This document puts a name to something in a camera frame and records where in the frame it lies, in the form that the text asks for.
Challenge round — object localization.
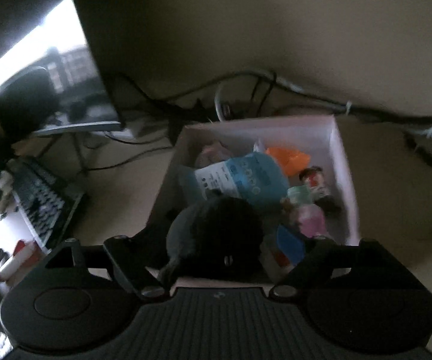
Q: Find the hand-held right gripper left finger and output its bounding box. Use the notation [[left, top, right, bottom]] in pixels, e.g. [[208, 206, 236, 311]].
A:
[[44, 224, 172, 301]]

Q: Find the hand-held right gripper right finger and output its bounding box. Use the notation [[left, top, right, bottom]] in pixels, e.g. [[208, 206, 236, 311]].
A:
[[269, 226, 394, 302]]

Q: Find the small white red bottle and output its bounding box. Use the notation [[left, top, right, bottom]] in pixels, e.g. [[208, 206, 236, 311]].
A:
[[272, 247, 296, 272]]

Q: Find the pink bottle green cap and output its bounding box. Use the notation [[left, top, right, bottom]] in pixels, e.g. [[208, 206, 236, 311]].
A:
[[286, 186, 328, 240]]

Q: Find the small red dark figure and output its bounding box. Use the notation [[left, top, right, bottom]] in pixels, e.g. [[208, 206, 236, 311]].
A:
[[298, 166, 342, 214]]

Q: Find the black plush toy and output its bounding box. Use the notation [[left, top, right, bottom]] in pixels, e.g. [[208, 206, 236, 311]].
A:
[[158, 196, 266, 286]]

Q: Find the blue white snack packet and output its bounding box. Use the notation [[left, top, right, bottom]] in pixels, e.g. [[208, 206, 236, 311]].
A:
[[185, 153, 290, 204]]

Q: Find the pink cardboard box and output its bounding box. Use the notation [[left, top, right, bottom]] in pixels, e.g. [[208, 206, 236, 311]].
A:
[[146, 114, 364, 286]]

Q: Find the orange plastic toy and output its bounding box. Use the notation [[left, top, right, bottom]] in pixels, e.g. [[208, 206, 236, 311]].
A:
[[266, 146, 311, 176]]

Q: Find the colourful small ball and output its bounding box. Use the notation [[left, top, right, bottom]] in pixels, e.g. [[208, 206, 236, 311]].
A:
[[196, 140, 236, 166]]

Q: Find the wooden desktop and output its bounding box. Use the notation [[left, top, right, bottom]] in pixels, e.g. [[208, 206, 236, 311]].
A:
[[0, 114, 432, 346]]

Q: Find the black keyboard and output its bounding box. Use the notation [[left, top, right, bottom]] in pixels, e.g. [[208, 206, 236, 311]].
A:
[[11, 157, 88, 251]]

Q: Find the white red rocket toy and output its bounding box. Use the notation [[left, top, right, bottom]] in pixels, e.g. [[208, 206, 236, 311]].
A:
[[0, 239, 39, 283]]

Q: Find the computer monitor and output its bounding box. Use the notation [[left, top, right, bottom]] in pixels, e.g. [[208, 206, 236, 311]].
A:
[[0, 0, 127, 138]]

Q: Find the black cable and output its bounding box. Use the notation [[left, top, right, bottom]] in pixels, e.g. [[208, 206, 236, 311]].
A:
[[116, 68, 432, 130]]

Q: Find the white cable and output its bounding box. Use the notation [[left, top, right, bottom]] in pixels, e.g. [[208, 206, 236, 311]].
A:
[[214, 82, 233, 121]]

